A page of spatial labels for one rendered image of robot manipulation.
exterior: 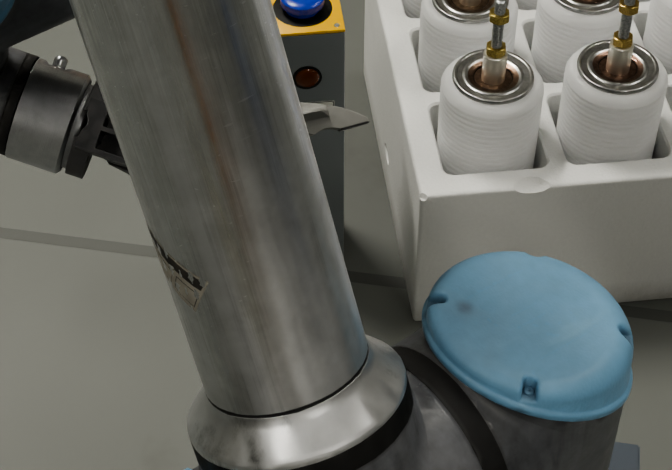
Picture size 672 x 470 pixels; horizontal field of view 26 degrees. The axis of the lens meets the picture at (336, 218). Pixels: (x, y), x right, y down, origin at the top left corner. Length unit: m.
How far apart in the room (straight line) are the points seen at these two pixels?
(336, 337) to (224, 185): 0.10
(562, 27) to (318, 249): 0.80
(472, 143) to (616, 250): 0.20
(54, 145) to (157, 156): 0.39
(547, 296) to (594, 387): 0.06
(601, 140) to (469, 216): 0.14
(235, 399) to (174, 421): 0.70
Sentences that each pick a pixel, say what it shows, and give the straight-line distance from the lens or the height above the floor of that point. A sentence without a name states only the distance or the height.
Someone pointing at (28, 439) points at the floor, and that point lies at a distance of 1.42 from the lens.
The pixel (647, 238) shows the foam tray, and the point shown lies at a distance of 1.45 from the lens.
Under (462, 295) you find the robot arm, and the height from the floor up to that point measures 0.53.
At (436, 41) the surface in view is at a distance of 1.44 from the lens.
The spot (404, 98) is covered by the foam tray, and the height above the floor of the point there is 0.18.
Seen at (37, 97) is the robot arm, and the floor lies 0.46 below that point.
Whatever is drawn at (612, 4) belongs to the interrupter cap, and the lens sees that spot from 1.46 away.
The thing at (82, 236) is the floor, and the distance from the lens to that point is 1.58.
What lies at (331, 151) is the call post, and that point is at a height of 0.17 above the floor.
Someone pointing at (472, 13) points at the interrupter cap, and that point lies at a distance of 1.43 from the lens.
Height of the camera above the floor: 1.13
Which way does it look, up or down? 46 degrees down
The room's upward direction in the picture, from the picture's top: straight up
